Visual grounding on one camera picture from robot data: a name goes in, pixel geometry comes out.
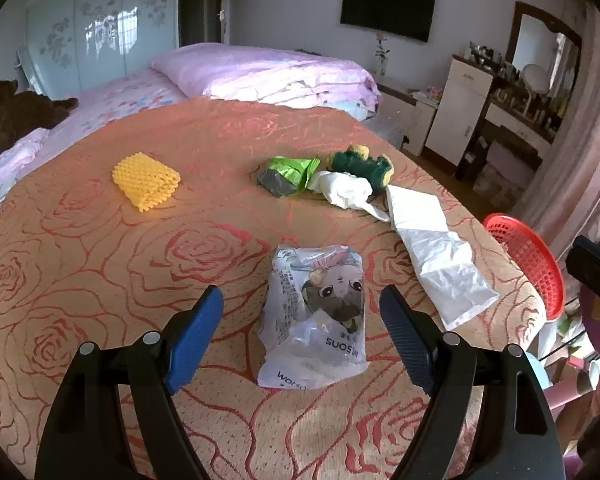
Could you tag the brown plush toy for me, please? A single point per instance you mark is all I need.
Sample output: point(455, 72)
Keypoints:
point(15, 115)

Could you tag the padded dressing stool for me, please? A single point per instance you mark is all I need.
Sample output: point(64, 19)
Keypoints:
point(505, 170)

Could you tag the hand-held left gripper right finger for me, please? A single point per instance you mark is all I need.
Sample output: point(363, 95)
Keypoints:
point(405, 340)

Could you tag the white tissue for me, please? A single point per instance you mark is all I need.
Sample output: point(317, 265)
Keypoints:
point(345, 190)

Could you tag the pink items on nightstand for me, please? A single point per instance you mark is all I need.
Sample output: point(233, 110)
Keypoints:
point(434, 92)

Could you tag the low white cabinet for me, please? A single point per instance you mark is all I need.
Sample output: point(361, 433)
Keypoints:
point(397, 115)

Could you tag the green and yellow sponge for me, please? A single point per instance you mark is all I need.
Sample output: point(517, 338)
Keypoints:
point(360, 165)

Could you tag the tall white cabinet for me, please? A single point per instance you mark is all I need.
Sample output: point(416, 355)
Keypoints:
point(455, 110)

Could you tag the round white makeup mirror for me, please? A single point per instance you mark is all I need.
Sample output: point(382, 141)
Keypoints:
point(536, 77)

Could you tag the folded pink quilt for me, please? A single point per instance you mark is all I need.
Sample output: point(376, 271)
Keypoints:
point(260, 70)

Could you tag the black wall television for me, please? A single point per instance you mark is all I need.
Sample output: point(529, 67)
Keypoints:
point(387, 7)

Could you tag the white paper bag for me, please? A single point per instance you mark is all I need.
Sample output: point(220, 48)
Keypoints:
point(440, 260)

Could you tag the brown framed vanity mirror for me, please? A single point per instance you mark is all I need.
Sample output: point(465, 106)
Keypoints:
point(540, 40)

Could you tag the floral pink bedsheet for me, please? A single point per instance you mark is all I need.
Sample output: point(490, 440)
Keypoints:
point(105, 105)

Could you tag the red plastic mesh basket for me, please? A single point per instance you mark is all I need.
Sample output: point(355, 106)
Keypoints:
point(535, 255)

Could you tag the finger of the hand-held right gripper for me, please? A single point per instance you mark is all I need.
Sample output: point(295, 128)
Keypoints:
point(597, 275)

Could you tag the room door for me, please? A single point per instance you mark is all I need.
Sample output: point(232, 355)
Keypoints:
point(202, 5)

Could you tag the green plastic wrapper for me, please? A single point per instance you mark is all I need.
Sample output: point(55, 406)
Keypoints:
point(290, 172)

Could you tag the orange rose pattern blanket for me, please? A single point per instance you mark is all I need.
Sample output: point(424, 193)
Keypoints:
point(130, 270)

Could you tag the dressing table with mirror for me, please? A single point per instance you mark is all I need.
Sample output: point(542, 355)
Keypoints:
point(517, 97)

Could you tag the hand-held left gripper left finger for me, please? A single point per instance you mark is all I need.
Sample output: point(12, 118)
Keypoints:
point(195, 340)

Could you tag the pink rose in vase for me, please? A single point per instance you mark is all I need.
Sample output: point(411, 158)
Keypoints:
point(381, 57)

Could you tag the small yellow foam net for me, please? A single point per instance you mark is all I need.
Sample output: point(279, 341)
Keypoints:
point(145, 180)

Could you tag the floral glass door wardrobe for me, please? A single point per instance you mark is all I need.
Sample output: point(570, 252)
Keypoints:
point(105, 20)

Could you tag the pink floral curtain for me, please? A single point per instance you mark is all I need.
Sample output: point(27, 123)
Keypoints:
point(580, 135)

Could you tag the printed clear plastic bag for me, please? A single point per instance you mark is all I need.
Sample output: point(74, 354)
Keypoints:
point(315, 320)

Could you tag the small white nightstand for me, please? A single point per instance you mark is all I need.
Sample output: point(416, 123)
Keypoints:
point(422, 125)

